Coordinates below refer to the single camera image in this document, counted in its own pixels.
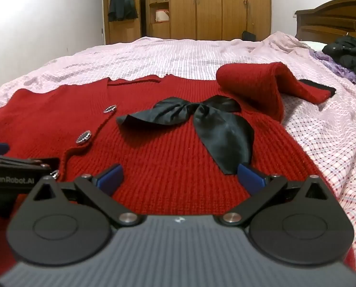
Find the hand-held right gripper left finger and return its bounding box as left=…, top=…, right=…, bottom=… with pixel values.
left=31, top=164, right=138, bottom=226

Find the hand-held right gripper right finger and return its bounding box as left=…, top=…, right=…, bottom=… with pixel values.
left=221, top=163, right=331, bottom=226

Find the red knit sweater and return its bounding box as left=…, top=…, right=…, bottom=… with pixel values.
left=0, top=62, right=356, bottom=278

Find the pink checked bed sheet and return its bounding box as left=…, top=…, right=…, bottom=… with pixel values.
left=0, top=31, right=356, bottom=276

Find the purple cloth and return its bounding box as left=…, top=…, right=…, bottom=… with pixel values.
left=309, top=49, right=356, bottom=85

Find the white pillow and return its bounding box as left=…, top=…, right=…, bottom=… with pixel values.
left=302, top=40, right=328, bottom=52

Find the black jacket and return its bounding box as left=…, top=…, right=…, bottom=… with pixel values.
left=322, top=34, right=356, bottom=93

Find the hanging dark garment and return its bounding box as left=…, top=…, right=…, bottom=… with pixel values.
left=105, top=0, right=138, bottom=22

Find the wooden wardrobe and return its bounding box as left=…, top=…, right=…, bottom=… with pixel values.
left=103, top=0, right=272, bottom=45

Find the brown wooden headboard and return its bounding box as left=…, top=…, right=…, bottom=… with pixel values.
left=294, top=0, right=356, bottom=43

